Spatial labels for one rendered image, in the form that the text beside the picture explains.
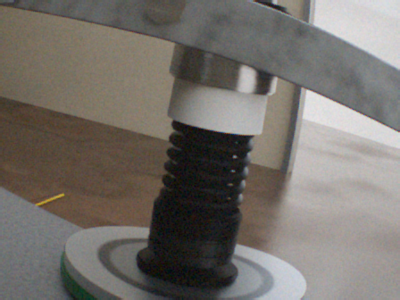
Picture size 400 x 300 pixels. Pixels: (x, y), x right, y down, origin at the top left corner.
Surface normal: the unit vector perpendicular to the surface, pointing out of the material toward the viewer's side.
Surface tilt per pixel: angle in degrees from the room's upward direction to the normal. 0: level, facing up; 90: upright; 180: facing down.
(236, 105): 90
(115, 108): 90
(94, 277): 0
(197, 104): 90
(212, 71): 90
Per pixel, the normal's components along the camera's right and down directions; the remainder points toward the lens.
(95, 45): -0.40, 0.11
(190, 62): -0.61, 0.04
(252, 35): 0.01, 0.19
